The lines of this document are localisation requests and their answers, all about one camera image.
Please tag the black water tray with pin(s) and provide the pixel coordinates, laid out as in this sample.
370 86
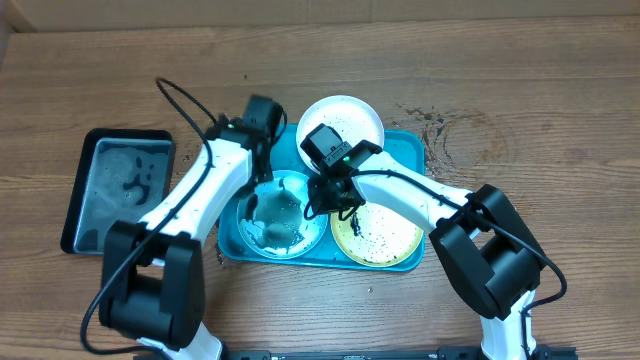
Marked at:
122 174

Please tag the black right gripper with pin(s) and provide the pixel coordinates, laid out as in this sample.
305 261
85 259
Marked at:
322 205

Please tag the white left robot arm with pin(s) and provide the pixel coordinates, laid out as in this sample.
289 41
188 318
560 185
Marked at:
152 286

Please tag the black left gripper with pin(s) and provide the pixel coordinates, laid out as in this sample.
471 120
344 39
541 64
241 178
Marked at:
265 176

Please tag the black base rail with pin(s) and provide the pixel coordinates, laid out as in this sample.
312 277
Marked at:
542 352

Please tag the yellow rimmed plate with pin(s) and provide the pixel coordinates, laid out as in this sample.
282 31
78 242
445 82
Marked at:
376 236

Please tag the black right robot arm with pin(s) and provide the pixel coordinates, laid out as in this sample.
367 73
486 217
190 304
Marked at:
490 257

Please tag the white plate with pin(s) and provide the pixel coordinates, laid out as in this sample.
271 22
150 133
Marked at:
353 119

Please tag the light blue plate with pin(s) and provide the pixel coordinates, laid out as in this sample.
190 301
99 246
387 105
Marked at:
251 231

